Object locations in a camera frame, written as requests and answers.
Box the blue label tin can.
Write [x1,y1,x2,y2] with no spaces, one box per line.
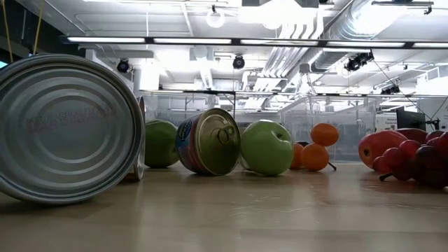
[175,107,242,176]

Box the green apple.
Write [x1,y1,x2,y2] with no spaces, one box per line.
[143,119,180,169]
[239,119,295,176]

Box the silver tin can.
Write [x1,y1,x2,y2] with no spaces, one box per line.
[120,96,148,183]

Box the orange fruit bunch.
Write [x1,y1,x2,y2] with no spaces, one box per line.
[290,122,340,172]

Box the green label tuna can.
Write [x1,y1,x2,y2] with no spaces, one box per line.
[0,52,146,206]

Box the dark red mango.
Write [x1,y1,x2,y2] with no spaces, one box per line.
[395,127,430,145]

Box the red grape bunch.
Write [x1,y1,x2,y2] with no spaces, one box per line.
[371,131,448,190]

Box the clear plastic bin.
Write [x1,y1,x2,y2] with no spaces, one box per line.
[279,94,378,164]
[139,90,214,123]

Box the long ceiling light strip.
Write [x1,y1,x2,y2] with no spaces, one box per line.
[61,34,448,50]

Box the black spotlight cluster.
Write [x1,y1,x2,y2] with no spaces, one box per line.
[344,51,375,73]

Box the red orange mango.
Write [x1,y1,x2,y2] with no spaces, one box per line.
[358,129,409,169]

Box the black monitor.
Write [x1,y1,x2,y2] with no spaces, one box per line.
[395,106,427,131]

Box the white ring lamp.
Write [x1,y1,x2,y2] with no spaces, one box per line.
[205,5,225,29]

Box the silver ventilation duct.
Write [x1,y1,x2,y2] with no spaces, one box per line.
[323,0,412,40]

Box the yellow power cable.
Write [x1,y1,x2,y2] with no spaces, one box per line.
[1,0,46,64]

